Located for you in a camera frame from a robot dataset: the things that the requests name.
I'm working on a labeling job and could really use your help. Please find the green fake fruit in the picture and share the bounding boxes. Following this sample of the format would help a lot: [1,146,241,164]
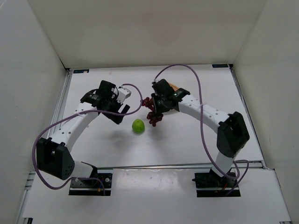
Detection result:
[132,119,145,134]

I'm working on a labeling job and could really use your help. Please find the red fake grape bunch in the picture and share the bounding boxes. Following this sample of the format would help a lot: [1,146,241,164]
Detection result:
[142,97,163,127]

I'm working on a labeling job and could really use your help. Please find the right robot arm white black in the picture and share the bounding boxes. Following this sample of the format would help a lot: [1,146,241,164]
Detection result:
[151,79,250,179]

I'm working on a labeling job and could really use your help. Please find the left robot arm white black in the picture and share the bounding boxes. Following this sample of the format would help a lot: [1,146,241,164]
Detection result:
[36,80,131,180]

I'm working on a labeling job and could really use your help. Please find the woven triangular fruit basket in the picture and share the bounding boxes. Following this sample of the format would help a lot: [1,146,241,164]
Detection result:
[169,83,182,115]

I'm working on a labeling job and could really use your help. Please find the left blue corner label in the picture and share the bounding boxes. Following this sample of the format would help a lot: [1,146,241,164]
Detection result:
[73,69,89,74]

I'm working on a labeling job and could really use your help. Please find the blue corner label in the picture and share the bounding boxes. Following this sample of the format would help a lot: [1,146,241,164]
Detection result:
[212,64,228,68]
[73,69,89,74]

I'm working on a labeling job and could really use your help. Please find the right blue corner label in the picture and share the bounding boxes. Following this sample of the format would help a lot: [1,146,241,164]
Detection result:
[212,64,228,68]

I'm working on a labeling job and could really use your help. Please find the white front cover board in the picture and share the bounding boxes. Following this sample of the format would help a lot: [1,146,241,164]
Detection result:
[23,169,291,224]

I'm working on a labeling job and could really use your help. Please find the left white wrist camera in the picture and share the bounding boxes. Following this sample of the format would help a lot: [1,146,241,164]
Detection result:
[114,86,131,104]

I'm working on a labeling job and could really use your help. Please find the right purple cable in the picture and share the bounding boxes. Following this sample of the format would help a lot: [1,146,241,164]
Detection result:
[153,64,249,196]

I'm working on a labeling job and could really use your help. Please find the purple cable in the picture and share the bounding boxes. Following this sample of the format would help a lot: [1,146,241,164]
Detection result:
[32,83,143,196]
[153,64,249,196]

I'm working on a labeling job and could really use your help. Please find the left aluminium frame rail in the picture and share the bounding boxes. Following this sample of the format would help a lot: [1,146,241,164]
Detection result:
[37,68,73,134]

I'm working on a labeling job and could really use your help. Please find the aluminium frame rail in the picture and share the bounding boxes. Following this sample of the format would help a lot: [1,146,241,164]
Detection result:
[37,68,73,134]
[229,64,267,168]
[97,161,264,170]

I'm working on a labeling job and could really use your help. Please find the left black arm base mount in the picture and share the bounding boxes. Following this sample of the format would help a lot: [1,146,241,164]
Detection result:
[69,170,113,196]

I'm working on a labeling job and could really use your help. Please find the right aluminium frame rail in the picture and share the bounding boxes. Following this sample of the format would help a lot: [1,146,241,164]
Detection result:
[229,64,267,168]

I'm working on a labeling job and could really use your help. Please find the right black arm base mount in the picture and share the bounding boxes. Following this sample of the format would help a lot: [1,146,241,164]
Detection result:
[192,172,241,198]

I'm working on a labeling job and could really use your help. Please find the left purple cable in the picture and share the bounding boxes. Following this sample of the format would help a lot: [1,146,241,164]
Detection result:
[32,83,143,196]

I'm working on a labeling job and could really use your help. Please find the front aluminium frame rail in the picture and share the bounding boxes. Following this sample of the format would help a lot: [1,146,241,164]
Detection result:
[97,161,264,170]

